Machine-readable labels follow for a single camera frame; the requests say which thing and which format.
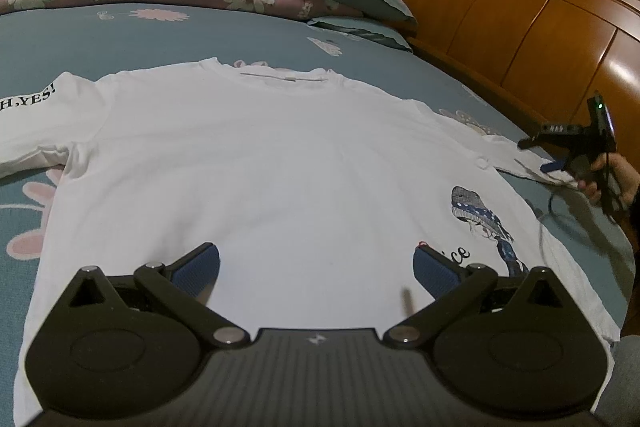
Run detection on white long-sleeved shirt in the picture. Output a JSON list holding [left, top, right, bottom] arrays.
[[0, 57, 621, 413]]

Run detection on person's right hand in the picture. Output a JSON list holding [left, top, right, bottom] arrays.
[[575, 152, 640, 208]]

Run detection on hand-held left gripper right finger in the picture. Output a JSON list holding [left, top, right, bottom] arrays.
[[384, 243, 581, 350]]

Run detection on person's grey trousers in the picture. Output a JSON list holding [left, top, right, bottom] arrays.
[[595, 334, 640, 427]]

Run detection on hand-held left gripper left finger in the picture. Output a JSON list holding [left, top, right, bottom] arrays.
[[50, 242, 250, 349]]

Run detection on wooden headboard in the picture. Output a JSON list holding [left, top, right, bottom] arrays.
[[374, 0, 640, 253]]

